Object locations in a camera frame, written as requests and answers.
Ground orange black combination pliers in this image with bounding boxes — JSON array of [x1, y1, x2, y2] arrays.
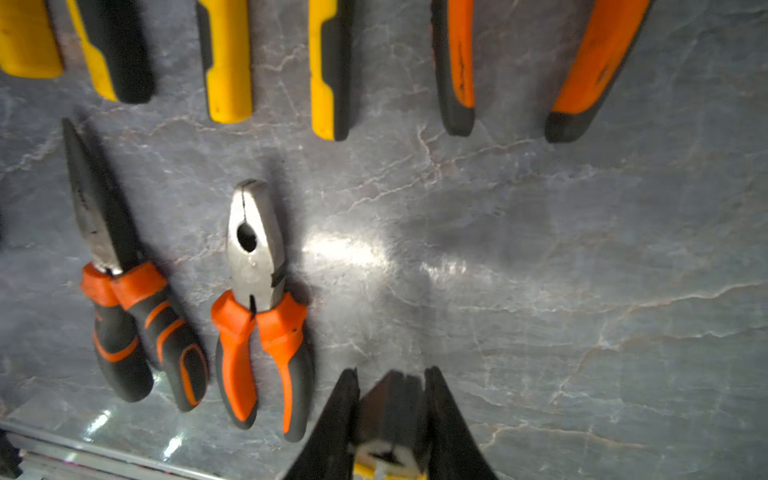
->
[[211, 179, 314, 442]]

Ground orange black long nose pliers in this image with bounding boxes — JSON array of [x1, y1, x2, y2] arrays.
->
[[61, 118, 209, 412]]

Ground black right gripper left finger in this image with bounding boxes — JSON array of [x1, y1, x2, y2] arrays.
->
[[284, 369, 360, 480]]

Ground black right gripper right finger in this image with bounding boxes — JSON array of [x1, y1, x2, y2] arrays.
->
[[424, 366, 497, 480]]

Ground large yellow black pliers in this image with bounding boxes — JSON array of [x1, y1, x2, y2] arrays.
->
[[194, 0, 356, 143]]

